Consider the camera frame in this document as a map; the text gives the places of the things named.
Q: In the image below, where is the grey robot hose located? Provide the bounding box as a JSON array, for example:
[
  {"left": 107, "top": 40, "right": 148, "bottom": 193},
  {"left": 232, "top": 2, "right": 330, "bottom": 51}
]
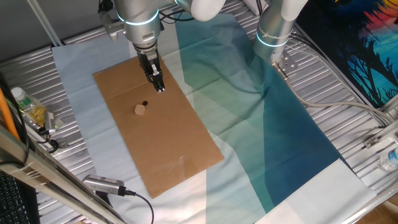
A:
[{"left": 272, "top": 62, "right": 394, "bottom": 124}]

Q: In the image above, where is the grey wrist ring bracket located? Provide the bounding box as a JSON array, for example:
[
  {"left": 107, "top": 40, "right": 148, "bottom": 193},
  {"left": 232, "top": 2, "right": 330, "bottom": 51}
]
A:
[{"left": 101, "top": 11, "right": 126, "bottom": 42}]

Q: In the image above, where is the black camera cable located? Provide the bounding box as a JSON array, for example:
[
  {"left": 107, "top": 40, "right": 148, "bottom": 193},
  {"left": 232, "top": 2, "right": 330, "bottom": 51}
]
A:
[{"left": 117, "top": 185, "right": 155, "bottom": 224}]

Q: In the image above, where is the black hanging cable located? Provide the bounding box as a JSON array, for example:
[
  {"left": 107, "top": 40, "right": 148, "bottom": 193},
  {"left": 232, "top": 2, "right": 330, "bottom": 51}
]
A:
[{"left": 0, "top": 70, "right": 31, "bottom": 167}]

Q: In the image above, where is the blue green patterned cloth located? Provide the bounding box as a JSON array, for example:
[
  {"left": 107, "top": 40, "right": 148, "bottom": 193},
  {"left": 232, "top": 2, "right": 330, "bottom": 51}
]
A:
[{"left": 51, "top": 12, "right": 379, "bottom": 224}]

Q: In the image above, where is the black coiled cable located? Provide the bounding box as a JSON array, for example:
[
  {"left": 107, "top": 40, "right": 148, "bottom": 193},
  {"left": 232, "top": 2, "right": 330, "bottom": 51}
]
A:
[{"left": 35, "top": 127, "right": 60, "bottom": 154}]

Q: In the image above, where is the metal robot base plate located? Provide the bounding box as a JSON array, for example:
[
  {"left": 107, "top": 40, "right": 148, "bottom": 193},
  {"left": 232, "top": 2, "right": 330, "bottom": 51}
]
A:
[{"left": 272, "top": 49, "right": 299, "bottom": 73}]

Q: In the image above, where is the aluminium frame bar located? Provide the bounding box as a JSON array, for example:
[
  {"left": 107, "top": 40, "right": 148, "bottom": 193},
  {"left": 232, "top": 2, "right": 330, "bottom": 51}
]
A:
[{"left": 0, "top": 123, "right": 127, "bottom": 224}]

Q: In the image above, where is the orange rod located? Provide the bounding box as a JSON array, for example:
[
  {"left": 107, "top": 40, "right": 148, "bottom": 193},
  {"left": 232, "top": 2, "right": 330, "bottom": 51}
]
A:
[{"left": 0, "top": 88, "right": 20, "bottom": 141}]

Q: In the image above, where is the silver exterior camera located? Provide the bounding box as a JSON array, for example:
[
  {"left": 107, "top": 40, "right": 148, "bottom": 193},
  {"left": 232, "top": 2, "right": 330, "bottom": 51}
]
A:
[{"left": 81, "top": 174, "right": 126, "bottom": 197}]

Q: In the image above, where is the black camera stand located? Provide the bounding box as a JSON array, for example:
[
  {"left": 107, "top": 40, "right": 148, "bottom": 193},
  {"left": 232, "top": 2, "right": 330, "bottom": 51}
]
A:
[{"left": 95, "top": 190, "right": 113, "bottom": 208}]

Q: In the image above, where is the black keyboard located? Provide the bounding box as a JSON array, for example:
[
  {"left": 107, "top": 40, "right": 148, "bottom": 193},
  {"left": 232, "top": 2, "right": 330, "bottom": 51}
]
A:
[{"left": 0, "top": 170, "right": 40, "bottom": 224}]

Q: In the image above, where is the plastic bottle with yellow contents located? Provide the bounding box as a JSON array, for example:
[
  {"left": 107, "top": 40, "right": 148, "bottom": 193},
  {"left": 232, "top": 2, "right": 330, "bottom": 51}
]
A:
[{"left": 11, "top": 86, "right": 47, "bottom": 128}]

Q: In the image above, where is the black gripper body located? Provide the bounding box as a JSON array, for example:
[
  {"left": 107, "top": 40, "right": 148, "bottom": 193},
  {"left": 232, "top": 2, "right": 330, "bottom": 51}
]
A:
[{"left": 136, "top": 49, "right": 163, "bottom": 82}]

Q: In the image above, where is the white frame pole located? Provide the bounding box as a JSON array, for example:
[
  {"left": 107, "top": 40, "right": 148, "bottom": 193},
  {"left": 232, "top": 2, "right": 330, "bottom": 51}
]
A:
[{"left": 26, "top": 0, "right": 63, "bottom": 47}]

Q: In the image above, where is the small metal corner bracket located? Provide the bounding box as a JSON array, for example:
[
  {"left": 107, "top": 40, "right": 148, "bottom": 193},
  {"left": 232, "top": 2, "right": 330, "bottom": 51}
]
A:
[{"left": 363, "top": 135, "right": 382, "bottom": 149}]

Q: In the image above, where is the clear water bottle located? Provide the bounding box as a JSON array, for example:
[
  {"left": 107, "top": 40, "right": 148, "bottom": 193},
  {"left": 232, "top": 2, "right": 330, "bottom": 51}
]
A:
[{"left": 375, "top": 146, "right": 398, "bottom": 172}]

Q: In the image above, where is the colourful sunset tree poster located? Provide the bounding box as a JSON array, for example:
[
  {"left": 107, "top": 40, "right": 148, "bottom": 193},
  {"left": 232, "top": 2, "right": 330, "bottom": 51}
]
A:
[{"left": 295, "top": 0, "right": 398, "bottom": 109}]

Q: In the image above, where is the clear tape patch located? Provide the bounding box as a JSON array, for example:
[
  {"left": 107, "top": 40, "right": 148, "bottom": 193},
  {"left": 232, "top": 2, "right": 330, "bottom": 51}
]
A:
[{"left": 155, "top": 154, "right": 200, "bottom": 175}]

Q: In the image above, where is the brown cardboard sheet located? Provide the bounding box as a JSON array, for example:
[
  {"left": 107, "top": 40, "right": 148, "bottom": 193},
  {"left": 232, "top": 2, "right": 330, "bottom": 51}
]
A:
[{"left": 93, "top": 55, "right": 225, "bottom": 199}]

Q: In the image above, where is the small wooden block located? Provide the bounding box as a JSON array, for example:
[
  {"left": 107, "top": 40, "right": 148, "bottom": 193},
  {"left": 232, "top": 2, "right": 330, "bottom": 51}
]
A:
[{"left": 134, "top": 103, "right": 147, "bottom": 117}]

